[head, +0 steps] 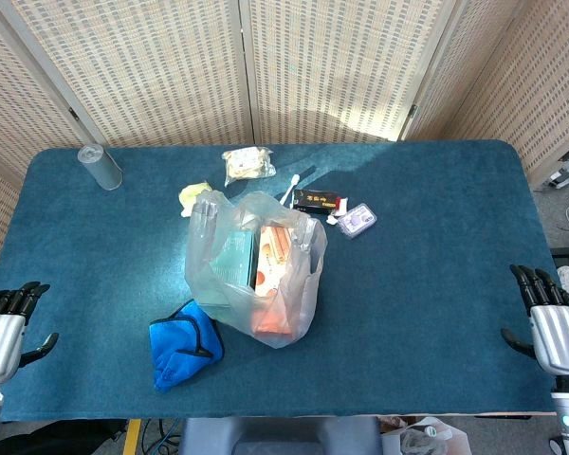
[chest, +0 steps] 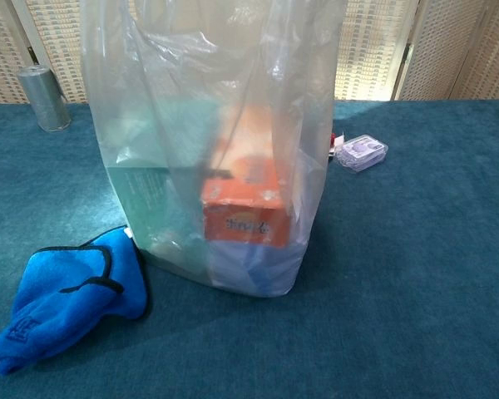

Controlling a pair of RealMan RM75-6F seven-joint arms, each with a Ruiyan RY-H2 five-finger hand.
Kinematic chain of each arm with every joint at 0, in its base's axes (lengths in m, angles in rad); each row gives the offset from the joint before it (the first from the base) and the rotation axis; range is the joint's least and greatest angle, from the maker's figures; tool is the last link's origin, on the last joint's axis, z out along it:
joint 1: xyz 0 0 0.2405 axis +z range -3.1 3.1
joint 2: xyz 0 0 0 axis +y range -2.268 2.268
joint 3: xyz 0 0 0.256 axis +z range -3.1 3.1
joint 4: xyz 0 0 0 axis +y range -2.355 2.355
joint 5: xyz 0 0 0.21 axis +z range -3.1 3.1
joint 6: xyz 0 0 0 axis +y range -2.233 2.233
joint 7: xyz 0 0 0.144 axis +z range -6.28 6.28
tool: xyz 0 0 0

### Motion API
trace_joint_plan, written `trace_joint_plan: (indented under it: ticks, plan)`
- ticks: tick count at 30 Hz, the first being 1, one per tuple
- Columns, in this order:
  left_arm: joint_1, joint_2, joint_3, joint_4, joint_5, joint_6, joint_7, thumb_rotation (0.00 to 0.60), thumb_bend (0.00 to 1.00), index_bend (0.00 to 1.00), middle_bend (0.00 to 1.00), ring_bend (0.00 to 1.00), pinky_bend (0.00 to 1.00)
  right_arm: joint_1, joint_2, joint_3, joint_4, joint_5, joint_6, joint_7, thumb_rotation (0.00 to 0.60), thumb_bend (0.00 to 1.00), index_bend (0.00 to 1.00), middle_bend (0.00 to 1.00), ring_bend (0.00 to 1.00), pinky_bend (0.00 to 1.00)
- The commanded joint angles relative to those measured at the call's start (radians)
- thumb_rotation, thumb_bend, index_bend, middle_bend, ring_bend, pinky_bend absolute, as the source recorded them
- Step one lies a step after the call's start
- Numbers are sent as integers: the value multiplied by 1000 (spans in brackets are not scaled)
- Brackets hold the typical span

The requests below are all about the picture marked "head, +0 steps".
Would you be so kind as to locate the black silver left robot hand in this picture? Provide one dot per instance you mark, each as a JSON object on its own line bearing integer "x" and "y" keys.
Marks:
{"x": 0, "y": 336}

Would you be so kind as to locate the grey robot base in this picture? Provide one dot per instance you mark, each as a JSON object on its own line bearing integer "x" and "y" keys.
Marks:
{"x": 280, "y": 436}

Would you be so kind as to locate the white bag on floor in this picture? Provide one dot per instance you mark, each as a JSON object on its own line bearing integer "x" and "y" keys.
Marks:
{"x": 427, "y": 438}

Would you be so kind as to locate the white power strip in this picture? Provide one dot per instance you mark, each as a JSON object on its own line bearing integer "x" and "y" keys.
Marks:
{"x": 566, "y": 170}

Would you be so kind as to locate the white toothbrush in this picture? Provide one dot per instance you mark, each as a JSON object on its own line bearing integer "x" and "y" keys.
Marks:
{"x": 290, "y": 188}

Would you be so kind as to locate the black box with gold print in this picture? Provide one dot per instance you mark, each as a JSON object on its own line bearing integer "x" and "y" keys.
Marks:
{"x": 313, "y": 200}

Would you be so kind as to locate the clear purple plastic case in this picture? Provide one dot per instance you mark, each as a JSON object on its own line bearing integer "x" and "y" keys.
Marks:
{"x": 357, "y": 220}

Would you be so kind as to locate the small red black object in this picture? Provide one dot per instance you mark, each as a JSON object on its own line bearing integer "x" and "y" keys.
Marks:
{"x": 339, "y": 208}

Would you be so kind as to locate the blue cloth with black trim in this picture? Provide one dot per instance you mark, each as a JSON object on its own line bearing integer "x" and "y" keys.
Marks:
{"x": 175, "y": 346}

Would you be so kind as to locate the clear snack packet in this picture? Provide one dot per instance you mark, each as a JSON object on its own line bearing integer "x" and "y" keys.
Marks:
{"x": 246, "y": 163}

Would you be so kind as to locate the woven folding screen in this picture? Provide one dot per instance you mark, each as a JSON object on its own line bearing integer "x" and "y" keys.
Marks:
{"x": 147, "y": 71}

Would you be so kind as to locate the teal cardboard box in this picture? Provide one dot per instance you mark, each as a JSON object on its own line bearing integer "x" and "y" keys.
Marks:
{"x": 232, "y": 258}

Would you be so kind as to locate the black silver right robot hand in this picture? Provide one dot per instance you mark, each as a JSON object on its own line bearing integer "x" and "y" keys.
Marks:
{"x": 559, "y": 336}

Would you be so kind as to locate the translucent plastic bag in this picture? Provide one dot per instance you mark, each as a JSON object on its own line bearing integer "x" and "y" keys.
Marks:
{"x": 208, "y": 284}

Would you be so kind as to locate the orange cardboard box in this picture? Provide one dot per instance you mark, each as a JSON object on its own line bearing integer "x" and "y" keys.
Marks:
{"x": 272, "y": 256}

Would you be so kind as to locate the crumpled yellow wrapper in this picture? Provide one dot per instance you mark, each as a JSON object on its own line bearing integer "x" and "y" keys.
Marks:
{"x": 193, "y": 196}

